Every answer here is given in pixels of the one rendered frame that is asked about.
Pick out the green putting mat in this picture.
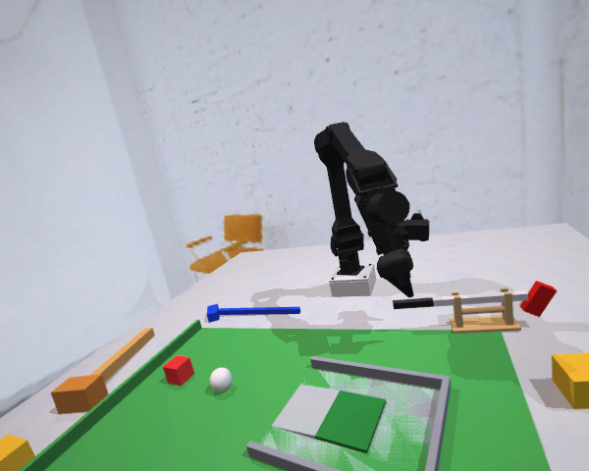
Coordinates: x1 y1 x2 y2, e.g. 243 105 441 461
44 328 551 471

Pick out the white ball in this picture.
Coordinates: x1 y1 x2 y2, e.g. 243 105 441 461
210 368 233 392

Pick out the red cube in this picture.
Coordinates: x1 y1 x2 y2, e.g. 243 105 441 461
162 356 194 386

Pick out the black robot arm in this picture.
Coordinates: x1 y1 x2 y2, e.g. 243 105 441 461
314 122 429 276

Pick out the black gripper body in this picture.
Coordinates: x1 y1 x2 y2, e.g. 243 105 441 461
366 223 413 278

